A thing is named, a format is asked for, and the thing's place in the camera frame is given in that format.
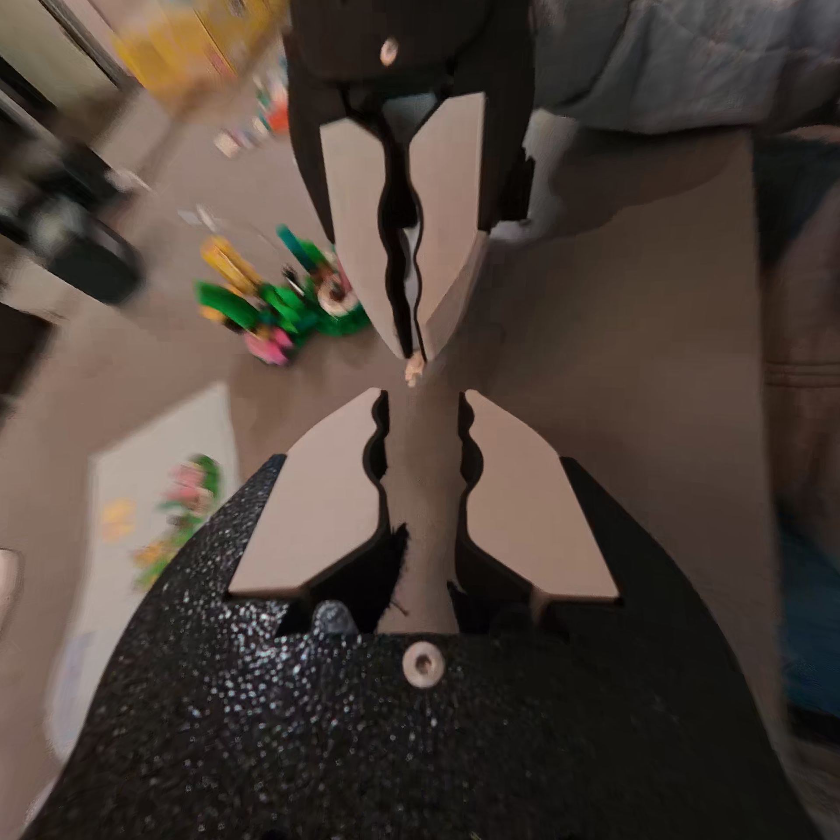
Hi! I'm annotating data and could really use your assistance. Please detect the person's leg in jeans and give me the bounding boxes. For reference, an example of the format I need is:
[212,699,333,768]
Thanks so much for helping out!
[777,518,840,723]

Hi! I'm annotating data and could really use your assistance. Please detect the green lego garden model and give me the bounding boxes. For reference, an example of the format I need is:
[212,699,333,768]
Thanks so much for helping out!
[196,225,371,366]

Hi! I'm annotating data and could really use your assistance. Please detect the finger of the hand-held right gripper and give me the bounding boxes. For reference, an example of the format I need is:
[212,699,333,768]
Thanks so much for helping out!
[403,92,490,363]
[318,117,422,360]

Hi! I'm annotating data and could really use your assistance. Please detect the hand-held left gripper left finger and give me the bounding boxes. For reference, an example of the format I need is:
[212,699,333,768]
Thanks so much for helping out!
[227,388,409,636]

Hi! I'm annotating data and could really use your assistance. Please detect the pile of loose lego pieces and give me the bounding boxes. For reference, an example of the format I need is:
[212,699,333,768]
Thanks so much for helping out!
[213,62,290,158]

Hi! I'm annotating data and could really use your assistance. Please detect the lego instruction booklet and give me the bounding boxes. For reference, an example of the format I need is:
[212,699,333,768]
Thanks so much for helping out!
[49,384,234,762]

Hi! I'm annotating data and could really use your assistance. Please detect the person's right forearm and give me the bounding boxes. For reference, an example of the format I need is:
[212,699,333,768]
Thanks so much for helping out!
[532,0,840,135]

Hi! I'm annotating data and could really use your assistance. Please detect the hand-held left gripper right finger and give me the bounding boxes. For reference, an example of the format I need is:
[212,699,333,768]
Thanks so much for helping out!
[449,389,623,634]

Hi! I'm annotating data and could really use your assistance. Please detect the yellow lego set box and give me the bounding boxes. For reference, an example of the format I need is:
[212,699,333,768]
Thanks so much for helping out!
[112,0,290,99]

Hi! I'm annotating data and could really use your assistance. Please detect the dark grey power station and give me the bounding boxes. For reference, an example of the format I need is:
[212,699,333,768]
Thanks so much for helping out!
[49,220,145,306]

